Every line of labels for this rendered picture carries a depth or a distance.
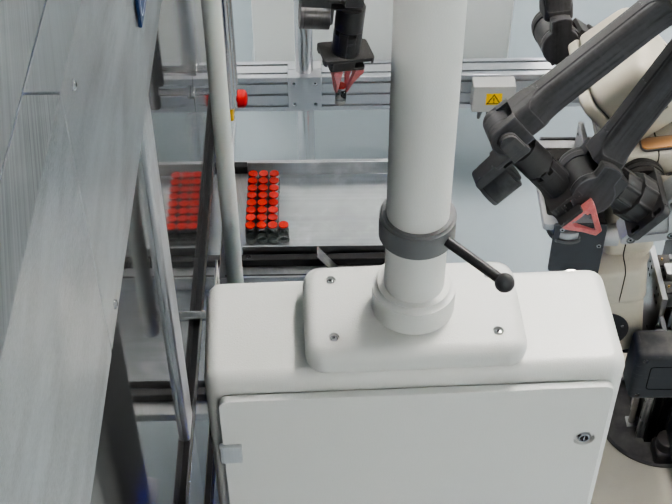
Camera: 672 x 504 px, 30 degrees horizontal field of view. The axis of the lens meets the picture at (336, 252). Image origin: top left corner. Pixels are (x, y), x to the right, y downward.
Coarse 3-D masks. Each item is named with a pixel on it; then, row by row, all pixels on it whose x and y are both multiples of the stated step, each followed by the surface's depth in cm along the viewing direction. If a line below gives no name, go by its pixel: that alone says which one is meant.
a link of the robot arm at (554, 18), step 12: (540, 0) 244; (552, 0) 240; (564, 0) 240; (540, 12) 249; (552, 12) 241; (564, 12) 241; (552, 24) 240; (564, 24) 240; (552, 36) 242; (564, 36) 242; (576, 36) 242; (552, 48) 243; (564, 48) 244; (552, 60) 245
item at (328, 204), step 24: (264, 168) 270; (288, 168) 271; (312, 168) 271; (336, 168) 271; (360, 168) 271; (384, 168) 271; (288, 192) 268; (312, 192) 268; (336, 192) 268; (360, 192) 268; (384, 192) 268; (288, 216) 262; (312, 216) 262; (336, 216) 262; (360, 216) 262; (312, 240) 257; (336, 240) 257; (360, 240) 257
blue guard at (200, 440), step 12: (216, 168) 233; (216, 180) 232; (216, 192) 232; (216, 204) 231; (216, 216) 231; (216, 228) 231; (216, 240) 230; (216, 252) 230; (216, 264) 229; (204, 300) 205; (204, 324) 205; (204, 336) 204; (204, 348) 204; (204, 360) 204; (204, 384) 203; (204, 396) 203; (204, 408) 202; (204, 420) 202; (204, 432) 202; (204, 444) 201; (192, 456) 183; (204, 456) 201; (192, 468) 183; (204, 468) 201; (192, 480) 183; (204, 480) 200; (192, 492) 182
